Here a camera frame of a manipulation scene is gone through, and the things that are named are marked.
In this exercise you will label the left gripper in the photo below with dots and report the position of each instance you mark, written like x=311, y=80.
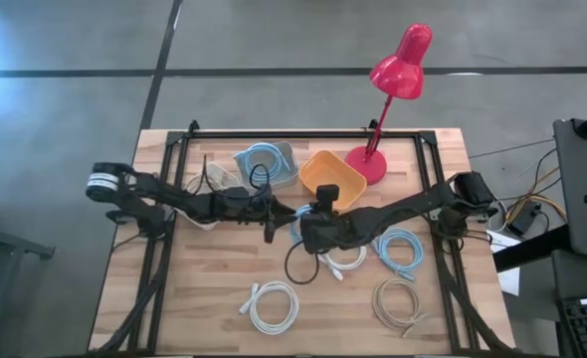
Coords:
x=254, y=206

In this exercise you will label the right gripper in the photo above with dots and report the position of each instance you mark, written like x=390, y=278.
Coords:
x=323, y=232

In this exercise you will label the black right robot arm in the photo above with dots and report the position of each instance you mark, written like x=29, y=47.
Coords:
x=413, y=206

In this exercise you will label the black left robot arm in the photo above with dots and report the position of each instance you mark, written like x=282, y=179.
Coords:
x=139, y=191

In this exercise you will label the grey plastic bin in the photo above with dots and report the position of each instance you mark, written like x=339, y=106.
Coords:
x=288, y=171

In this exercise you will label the yellow plastic bin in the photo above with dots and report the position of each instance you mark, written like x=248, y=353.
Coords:
x=331, y=174

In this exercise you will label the white plastic bin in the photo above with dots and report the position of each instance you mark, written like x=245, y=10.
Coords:
x=226, y=174

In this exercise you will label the red desk lamp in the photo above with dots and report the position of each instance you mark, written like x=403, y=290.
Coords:
x=400, y=69

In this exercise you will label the white paper sheet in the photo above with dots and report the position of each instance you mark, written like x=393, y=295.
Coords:
x=507, y=278

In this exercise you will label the black power box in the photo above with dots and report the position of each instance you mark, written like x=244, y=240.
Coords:
x=524, y=219

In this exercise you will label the black floor stand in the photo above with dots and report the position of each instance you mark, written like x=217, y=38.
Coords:
x=5, y=243

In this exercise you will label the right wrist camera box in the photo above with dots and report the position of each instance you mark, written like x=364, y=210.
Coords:
x=327, y=196

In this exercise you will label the black aluminium rig frame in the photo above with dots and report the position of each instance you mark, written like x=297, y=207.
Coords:
x=298, y=134

